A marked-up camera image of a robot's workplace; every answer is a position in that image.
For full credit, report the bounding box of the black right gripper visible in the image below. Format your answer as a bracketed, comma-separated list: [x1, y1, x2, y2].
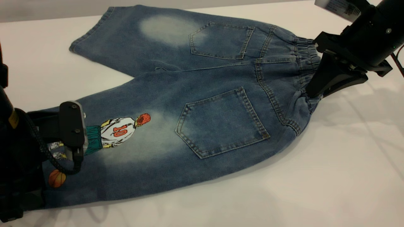
[306, 32, 393, 98]

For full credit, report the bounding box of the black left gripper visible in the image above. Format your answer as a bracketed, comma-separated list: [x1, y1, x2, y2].
[27, 110, 63, 144]

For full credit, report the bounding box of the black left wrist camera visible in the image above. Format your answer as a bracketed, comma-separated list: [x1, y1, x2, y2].
[59, 101, 89, 161]

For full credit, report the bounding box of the black braided camera cable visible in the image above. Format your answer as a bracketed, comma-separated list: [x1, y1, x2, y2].
[22, 109, 85, 175]

